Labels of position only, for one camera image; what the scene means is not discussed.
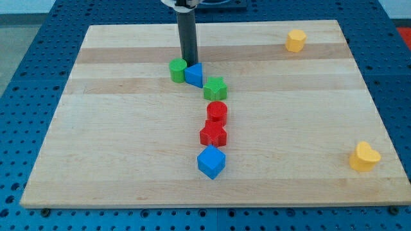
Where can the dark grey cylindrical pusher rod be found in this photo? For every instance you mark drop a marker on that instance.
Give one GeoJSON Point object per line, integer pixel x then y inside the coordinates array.
{"type": "Point", "coordinates": [188, 37]}

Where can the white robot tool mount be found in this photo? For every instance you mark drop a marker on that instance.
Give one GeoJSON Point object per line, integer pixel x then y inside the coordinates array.
{"type": "Point", "coordinates": [182, 6]}

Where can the green star block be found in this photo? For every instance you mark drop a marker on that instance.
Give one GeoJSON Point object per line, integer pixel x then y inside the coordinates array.
{"type": "Point", "coordinates": [215, 89]}

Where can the yellow hexagon block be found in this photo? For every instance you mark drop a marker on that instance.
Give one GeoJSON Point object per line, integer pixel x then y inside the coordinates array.
{"type": "Point", "coordinates": [295, 40]}

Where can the red star block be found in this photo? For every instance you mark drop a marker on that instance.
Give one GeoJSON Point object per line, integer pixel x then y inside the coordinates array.
{"type": "Point", "coordinates": [213, 133]}

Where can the green cylinder block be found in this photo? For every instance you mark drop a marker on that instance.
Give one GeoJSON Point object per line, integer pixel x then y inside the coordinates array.
{"type": "Point", "coordinates": [177, 68]}

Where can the blue triangle block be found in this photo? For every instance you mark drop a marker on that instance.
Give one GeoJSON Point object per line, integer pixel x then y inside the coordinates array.
{"type": "Point", "coordinates": [194, 75]}

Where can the red cylinder block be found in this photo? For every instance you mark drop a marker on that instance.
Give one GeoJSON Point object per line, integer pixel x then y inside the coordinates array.
{"type": "Point", "coordinates": [217, 111]}

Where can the blue cube block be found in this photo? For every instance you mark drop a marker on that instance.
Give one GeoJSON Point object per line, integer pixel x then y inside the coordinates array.
{"type": "Point", "coordinates": [211, 161]}

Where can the light wooden board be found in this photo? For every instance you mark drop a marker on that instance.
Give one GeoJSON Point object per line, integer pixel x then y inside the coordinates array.
{"type": "Point", "coordinates": [125, 136]}

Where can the yellow heart block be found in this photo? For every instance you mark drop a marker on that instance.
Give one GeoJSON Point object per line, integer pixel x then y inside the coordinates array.
{"type": "Point", "coordinates": [364, 158]}

